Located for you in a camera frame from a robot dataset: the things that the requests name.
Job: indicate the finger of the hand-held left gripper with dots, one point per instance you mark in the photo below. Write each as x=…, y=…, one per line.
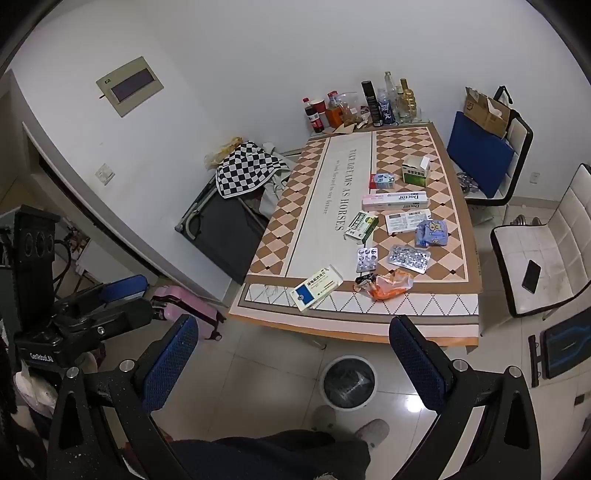
x=124, y=286
x=120, y=319

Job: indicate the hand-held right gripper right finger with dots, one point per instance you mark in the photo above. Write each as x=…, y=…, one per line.
x=415, y=355

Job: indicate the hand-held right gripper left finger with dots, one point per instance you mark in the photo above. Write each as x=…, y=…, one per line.
x=171, y=355

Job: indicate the round trash bin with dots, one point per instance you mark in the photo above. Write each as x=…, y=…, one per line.
x=348, y=383

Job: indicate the grey medicine box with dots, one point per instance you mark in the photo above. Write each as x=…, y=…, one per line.
x=406, y=221

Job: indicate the pink striped tube box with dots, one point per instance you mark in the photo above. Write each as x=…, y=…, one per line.
x=395, y=201

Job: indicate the pink suitcase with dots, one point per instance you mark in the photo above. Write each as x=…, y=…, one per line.
x=189, y=304

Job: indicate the orange plastic wrapper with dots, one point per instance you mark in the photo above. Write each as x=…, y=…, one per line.
x=390, y=284

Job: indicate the grey slipper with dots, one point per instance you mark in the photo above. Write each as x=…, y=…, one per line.
x=325, y=417
x=371, y=431

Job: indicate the small black wrapper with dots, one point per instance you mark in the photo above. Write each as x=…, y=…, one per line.
x=364, y=278

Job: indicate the large blister pack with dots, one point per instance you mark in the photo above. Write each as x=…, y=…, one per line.
x=408, y=258

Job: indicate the small blister pack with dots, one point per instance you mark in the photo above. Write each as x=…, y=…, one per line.
x=365, y=259

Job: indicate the white cloth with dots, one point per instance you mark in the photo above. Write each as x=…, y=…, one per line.
x=34, y=392

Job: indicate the blue white medicine box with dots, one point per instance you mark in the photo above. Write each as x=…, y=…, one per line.
x=318, y=286

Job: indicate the blue tissue packet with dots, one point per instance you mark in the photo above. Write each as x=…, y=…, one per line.
x=431, y=233

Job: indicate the black phone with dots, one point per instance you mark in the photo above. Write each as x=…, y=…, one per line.
x=531, y=276

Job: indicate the green medicine box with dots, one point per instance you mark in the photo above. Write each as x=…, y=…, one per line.
x=361, y=225

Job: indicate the black blue mat device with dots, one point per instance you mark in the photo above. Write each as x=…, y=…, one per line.
x=561, y=346

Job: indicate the person's leg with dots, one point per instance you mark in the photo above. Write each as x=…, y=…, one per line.
x=277, y=457

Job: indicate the yellow plastic bag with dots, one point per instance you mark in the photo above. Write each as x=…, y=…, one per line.
x=228, y=150

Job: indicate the checkered cloth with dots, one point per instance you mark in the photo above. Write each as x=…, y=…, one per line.
x=249, y=168

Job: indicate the small blue red box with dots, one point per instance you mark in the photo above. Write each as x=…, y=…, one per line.
x=382, y=181

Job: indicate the beige electrical panel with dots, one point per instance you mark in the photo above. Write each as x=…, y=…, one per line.
x=130, y=86

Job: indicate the green white box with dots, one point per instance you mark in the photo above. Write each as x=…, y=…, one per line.
x=415, y=173

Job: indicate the white quilted chair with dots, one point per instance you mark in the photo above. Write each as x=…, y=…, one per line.
x=554, y=230

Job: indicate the patterned tablecloth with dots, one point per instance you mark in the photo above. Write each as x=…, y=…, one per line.
x=314, y=194

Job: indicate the black framed white chair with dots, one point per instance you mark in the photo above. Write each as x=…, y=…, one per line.
x=521, y=138

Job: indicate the blue labelled bottle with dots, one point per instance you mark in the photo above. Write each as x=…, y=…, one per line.
x=386, y=111

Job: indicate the gold capped bottle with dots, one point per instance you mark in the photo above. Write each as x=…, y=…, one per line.
x=406, y=101

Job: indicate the cardboard box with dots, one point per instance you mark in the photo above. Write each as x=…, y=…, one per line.
x=485, y=110

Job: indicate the cola bottle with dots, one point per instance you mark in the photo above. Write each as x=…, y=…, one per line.
x=315, y=117

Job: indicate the clear snack bag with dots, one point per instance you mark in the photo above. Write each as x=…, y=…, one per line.
x=352, y=108

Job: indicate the black spray can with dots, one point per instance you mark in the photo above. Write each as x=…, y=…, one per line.
x=371, y=104

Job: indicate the orange jar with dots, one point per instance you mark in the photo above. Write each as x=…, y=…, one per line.
x=334, y=113

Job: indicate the clear glass bottle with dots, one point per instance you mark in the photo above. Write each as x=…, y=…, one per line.
x=389, y=87

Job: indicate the wall switch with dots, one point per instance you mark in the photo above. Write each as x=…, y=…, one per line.
x=105, y=174

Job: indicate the wall outlet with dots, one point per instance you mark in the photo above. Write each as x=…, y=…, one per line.
x=534, y=178

